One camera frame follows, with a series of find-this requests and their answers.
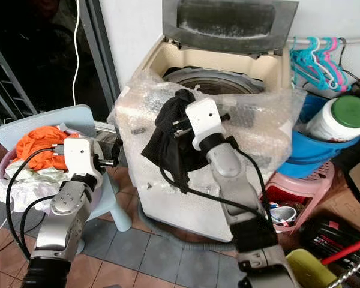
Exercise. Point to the black garment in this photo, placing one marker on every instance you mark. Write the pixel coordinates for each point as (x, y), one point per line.
(165, 144)

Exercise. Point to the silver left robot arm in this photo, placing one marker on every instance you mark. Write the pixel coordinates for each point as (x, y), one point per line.
(63, 216)

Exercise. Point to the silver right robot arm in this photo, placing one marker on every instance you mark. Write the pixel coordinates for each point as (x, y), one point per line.
(234, 174)

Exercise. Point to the grey washing machine lid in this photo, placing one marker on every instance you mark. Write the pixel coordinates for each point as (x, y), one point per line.
(228, 45)

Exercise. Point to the cream top-load washing machine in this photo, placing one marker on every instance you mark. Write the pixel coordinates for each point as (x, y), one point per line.
(277, 67)

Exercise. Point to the clear bubble wrap sheet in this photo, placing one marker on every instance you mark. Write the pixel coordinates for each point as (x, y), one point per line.
(138, 120)

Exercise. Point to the grey washer drum rim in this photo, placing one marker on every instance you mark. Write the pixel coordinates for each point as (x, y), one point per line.
(228, 81)

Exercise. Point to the orange garment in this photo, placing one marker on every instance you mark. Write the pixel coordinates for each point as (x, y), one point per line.
(42, 147)

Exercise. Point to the light blue plastic chair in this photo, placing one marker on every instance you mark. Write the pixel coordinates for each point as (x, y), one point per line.
(36, 123)

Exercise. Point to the white garment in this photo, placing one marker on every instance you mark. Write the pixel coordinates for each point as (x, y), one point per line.
(24, 186)

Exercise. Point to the lilac plastic laundry basin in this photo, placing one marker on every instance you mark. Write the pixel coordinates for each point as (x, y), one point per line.
(3, 174)

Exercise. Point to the grey metal grille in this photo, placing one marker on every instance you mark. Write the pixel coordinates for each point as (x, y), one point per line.
(12, 80)

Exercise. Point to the teal plastic hanger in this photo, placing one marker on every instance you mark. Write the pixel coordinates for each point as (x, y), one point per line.
(318, 67)
(300, 61)

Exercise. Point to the white cup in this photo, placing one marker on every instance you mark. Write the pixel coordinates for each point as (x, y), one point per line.
(284, 215)

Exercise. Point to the blue plastic basin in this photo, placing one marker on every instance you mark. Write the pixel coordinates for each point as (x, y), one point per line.
(318, 151)

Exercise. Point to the grey hanger rod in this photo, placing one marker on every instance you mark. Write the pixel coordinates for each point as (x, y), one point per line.
(294, 41)

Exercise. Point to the white jar with green lid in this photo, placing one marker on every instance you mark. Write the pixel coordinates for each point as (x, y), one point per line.
(327, 123)

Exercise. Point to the pink plastic stool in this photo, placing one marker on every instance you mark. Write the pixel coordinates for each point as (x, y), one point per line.
(318, 181)

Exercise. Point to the pink plastic hanger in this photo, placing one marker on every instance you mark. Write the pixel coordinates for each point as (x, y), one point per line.
(333, 60)

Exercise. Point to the black plastic crate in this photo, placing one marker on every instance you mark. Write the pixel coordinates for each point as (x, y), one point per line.
(324, 231)

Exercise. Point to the brown cardboard box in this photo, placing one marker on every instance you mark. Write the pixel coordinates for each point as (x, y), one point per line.
(351, 204)

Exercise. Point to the yellow plastic container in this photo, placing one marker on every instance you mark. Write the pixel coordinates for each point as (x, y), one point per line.
(309, 270)

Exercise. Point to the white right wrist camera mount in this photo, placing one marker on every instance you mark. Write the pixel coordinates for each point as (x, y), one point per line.
(204, 120)

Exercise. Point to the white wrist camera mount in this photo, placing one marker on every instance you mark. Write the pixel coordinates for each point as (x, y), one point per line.
(81, 156)
(204, 120)

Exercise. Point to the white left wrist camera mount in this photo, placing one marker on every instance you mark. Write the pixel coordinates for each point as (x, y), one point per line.
(81, 156)

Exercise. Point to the dark sliding door frame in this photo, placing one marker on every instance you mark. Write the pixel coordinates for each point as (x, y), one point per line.
(99, 48)

